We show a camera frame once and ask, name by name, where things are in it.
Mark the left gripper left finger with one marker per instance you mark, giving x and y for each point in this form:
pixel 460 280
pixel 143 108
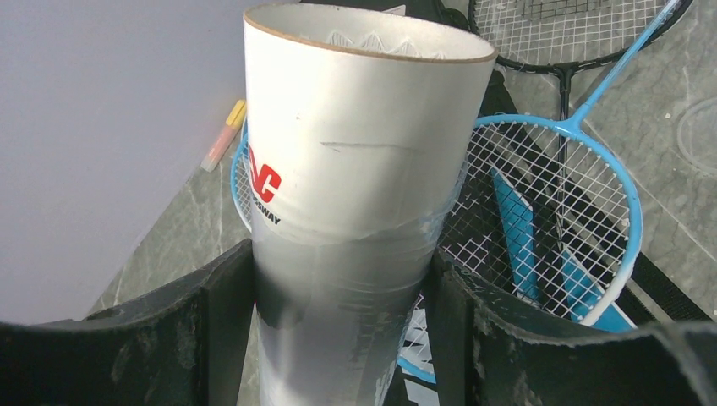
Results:
pixel 183 343

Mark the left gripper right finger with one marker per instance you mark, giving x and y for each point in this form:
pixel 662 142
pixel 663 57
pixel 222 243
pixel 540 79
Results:
pixel 490 348

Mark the white shuttlecock tube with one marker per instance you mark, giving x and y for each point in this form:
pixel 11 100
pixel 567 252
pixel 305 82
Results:
pixel 358 127

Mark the orange yellow marker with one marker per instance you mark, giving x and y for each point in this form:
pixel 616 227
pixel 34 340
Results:
pixel 228 133

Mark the black racket cover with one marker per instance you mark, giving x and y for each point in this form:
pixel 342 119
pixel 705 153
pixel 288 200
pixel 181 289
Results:
pixel 549 154

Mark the black racket right head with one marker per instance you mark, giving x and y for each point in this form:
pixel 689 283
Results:
pixel 565 37

